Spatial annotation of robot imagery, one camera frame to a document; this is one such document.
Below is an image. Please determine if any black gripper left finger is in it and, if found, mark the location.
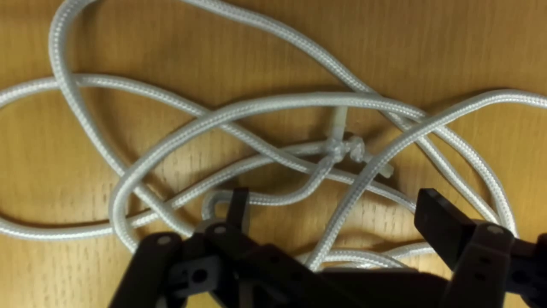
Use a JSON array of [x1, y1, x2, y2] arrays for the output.
[[108, 187, 322, 308]]

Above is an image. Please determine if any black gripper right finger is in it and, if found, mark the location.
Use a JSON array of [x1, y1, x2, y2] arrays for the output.
[[412, 187, 547, 308]]

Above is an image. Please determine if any thick white braided rope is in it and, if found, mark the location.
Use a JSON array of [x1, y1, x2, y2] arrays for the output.
[[0, 0, 547, 273]]

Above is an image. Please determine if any thin white rope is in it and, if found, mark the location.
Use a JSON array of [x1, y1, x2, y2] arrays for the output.
[[127, 108, 438, 271]]

